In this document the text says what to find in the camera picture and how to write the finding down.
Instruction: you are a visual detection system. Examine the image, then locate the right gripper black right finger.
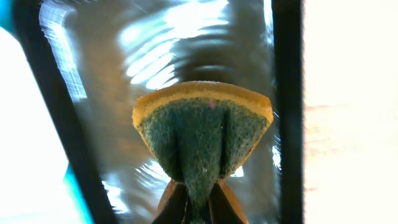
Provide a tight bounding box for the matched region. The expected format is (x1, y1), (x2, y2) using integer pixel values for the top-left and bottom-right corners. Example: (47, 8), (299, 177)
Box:
(209, 183), (244, 224)

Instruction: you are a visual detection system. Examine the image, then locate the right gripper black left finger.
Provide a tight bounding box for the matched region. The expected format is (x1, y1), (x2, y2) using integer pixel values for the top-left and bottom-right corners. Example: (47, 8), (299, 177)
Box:
(152, 182), (189, 224)

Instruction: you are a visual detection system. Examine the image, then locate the green yellow sponge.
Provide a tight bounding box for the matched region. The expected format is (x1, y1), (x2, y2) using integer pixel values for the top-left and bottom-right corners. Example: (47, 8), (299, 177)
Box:
(132, 81), (274, 223)

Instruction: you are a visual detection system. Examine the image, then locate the white plate blue rim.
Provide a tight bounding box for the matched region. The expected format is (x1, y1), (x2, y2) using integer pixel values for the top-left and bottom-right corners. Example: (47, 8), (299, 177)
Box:
(0, 26), (85, 224)

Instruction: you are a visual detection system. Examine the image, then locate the teal plastic tray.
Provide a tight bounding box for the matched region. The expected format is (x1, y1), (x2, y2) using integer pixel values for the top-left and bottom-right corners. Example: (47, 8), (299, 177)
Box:
(0, 0), (95, 224)

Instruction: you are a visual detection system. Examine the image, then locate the black water basin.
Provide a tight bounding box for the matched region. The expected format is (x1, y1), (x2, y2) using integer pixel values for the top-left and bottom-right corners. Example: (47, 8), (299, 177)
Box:
(12, 1), (304, 223)

